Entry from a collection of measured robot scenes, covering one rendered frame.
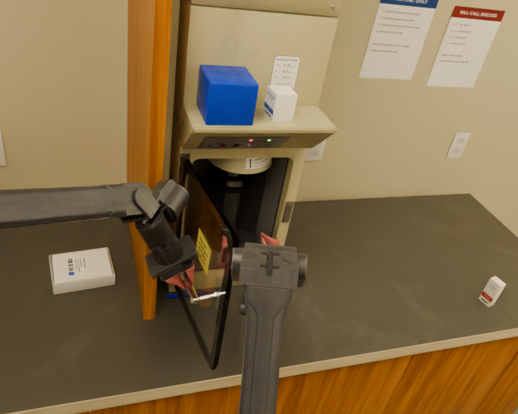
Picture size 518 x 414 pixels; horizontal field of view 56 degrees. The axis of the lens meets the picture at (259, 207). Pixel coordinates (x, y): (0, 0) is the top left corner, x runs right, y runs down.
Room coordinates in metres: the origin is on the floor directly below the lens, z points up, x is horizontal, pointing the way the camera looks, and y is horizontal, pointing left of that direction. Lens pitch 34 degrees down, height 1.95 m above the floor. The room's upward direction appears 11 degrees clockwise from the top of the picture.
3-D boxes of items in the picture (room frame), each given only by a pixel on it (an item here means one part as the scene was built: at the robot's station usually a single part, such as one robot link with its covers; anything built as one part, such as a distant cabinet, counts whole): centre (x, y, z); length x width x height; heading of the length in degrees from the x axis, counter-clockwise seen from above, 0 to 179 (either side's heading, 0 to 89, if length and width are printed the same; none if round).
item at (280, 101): (1.00, 0.00, 1.54); 0.05 x 0.05 x 0.06; 28
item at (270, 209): (1.15, 0.10, 1.19); 0.26 x 0.24 x 0.35; 114
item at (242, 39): (1.15, 0.11, 1.33); 0.32 x 0.25 x 0.77; 114
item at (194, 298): (0.76, 0.10, 1.20); 0.10 x 0.05 x 0.03; 31
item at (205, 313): (0.83, 0.11, 1.19); 0.30 x 0.01 x 0.40; 31
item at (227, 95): (0.95, 0.11, 1.56); 0.10 x 0.10 x 0.09; 24
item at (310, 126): (0.99, 0.03, 1.46); 0.32 x 0.12 x 0.10; 114
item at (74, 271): (0.98, 0.45, 0.96); 0.16 x 0.12 x 0.04; 119
